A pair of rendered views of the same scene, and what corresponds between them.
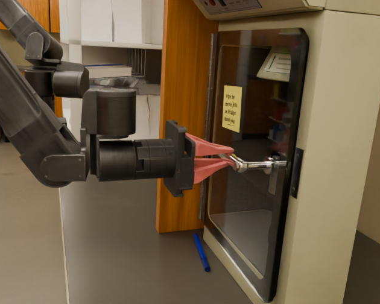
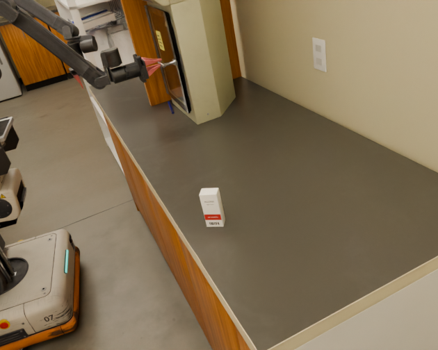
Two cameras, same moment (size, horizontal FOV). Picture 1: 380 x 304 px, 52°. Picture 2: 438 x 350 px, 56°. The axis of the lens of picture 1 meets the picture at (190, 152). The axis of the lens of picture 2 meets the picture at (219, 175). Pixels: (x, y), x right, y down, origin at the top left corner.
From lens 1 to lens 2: 1.12 m
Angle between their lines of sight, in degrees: 16
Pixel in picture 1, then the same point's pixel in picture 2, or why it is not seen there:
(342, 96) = (188, 31)
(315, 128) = (182, 45)
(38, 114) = (88, 65)
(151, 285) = (149, 123)
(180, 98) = (140, 38)
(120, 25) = not seen: outside the picture
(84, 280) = (122, 128)
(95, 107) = (105, 57)
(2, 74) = (72, 55)
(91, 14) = not seen: outside the picture
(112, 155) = (116, 73)
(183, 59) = (136, 19)
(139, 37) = not seen: outside the picture
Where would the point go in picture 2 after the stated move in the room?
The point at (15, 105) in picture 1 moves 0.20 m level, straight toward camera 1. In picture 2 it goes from (80, 64) to (93, 75)
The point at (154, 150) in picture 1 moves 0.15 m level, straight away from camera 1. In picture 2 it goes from (130, 67) to (131, 57)
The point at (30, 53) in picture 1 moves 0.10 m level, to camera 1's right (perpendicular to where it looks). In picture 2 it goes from (66, 36) to (88, 31)
